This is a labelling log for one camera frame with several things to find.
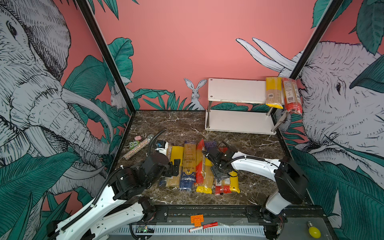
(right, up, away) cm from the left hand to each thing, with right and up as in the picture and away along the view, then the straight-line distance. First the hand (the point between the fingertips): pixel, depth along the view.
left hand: (172, 158), depth 67 cm
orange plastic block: (+11, -31, +4) cm, 33 cm away
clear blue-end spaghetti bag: (-8, -17, +15) cm, 24 cm away
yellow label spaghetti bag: (-3, -2, +27) cm, 27 cm away
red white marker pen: (+15, -33, +3) cm, 37 cm away
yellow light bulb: (+66, -35, +2) cm, 75 cm away
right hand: (+24, -11, +19) cm, 32 cm away
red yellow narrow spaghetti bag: (+13, -12, +17) cm, 24 cm away
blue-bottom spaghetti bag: (+7, -13, +15) cm, 21 cm away
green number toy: (-31, +2, +31) cm, 44 cm away
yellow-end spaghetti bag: (+32, -17, +15) cm, 39 cm away
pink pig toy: (-28, +7, +32) cm, 43 cm away
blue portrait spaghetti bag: (+19, +2, +29) cm, 34 cm away
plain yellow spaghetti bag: (+17, -20, +15) cm, 30 cm away
